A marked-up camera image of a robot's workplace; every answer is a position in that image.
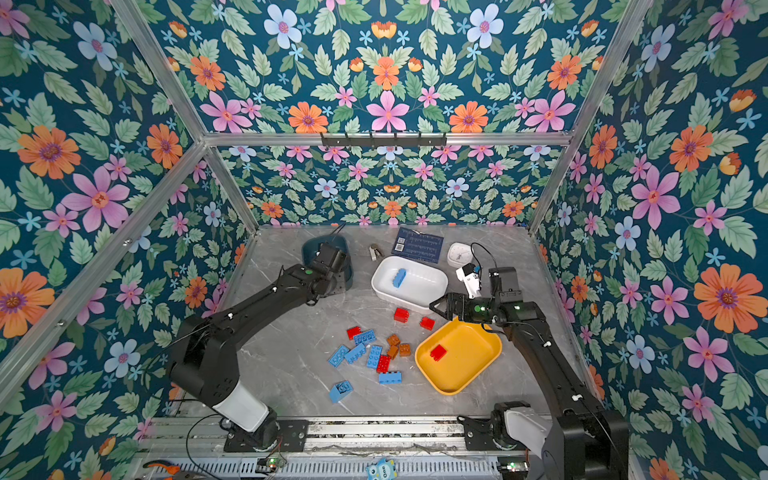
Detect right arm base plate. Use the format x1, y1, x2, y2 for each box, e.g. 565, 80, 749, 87
457, 416, 514, 451

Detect teal rectangular bin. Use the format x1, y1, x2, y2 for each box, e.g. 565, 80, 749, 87
302, 234, 354, 296

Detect yellow square tray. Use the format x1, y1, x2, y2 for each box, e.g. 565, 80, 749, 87
415, 320, 502, 396

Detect small beige metal clip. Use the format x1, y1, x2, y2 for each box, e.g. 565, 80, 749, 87
368, 244, 385, 262

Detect white rectangular bin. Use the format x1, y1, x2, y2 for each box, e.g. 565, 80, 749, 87
371, 256, 449, 315

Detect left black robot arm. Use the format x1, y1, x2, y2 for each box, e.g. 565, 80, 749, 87
167, 242, 351, 447

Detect dark blue printed card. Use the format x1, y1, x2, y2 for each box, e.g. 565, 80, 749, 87
391, 227, 444, 265

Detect light blue lego brick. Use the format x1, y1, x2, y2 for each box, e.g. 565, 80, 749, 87
344, 344, 367, 364
366, 345, 383, 370
328, 345, 350, 368
392, 268, 407, 288
378, 371, 402, 385
353, 330, 376, 345
329, 380, 354, 403

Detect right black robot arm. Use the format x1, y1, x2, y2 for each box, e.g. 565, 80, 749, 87
429, 267, 629, 479

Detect red lego brick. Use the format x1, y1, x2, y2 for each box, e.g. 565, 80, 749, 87
429, 344, 447, 362
346, 327, 362, 340
376, 355, 391, 374
419, 317, 435, 331
393, 307, 410, 324

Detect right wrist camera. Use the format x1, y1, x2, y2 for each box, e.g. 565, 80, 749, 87
456, 263, 481, 299

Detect black wall hook rail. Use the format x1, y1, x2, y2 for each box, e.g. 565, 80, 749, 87
320, 133, 448, 148

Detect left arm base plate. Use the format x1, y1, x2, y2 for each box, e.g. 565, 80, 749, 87
220, 418, 310, 453

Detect orange handled pliers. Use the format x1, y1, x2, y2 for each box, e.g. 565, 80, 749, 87
142, 460, 182, 480

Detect white round timer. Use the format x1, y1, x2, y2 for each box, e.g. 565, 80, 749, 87
446, 242, 474, 269

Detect light blue toy figure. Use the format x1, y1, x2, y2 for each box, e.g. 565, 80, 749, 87
366, 459, 398, 480

